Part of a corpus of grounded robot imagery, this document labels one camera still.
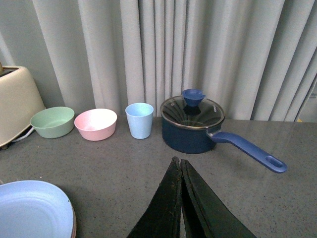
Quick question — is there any cream white toaster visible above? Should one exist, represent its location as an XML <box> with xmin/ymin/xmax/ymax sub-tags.
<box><xmin>0</xmin><ymin>66</ymin><xmax>45</xmax><ymax>149</ymax></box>

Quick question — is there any right-camera right gripper black left finger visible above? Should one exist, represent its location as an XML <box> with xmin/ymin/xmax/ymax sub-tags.
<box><xmin>128</xmin><ymin>157</ymin><xmax>182</xmax><ymax>238</ymax></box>

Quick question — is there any white toaster power cord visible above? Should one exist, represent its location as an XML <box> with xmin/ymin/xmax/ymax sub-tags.
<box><xmin>11</xmin><ymin>126</ymin><xmax>35</xmax><ymax>143</ymax></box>

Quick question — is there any grey curtain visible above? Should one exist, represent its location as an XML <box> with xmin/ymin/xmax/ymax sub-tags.
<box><xmin>0</xmin><ymin>0</ymin><xmax>317</xmax><ymax>121</ymax></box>

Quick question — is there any light blue cup right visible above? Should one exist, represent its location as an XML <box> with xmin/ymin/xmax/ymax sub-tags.
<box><xmin>125</xmin><ymin>103</ymin><xmax>154</xmax><ymax>139</ymax></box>

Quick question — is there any blue plate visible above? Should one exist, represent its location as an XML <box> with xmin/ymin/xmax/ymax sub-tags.
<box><xmin>0</xmin><ymin>180</ymin><xmax>73</xmax><ymax>238</ymax></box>

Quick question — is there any glass pot lid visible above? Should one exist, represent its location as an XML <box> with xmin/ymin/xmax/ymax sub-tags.
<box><xmin>160</xmin><ymin>89</ymin><xmax>225</xmax><ymax>129</ymax></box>

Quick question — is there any pink plate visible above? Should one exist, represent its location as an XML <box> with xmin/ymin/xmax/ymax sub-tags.
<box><xmin>71</xmin><ymin>207</ymin><xmax>77</xmax><ymax>238</ymax></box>

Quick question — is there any dark blue saucepan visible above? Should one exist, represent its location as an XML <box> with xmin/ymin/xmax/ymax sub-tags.
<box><xmin>162</xmin><ymin>118</ymin><xmax>287</xmax><ymax>174</ymax></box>

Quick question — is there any right-camera right gripper black right finger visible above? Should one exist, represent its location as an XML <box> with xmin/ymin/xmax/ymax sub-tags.
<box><xmin>180</xmin><ymin>160</ymin><xmax>255</xmax><ymax>238</ymax></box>

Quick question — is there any green bowl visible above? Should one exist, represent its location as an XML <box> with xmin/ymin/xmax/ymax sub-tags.
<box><xmin>30</xmin><ymin>107</ymin><xmax>75</xmax><ymax>139</ymax></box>

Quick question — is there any pink bowl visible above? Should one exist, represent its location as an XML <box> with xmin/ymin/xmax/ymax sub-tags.
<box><xmin>74</xmin><ymin>109</ymin><xmax>117</xmax><ymax>141</ymax></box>

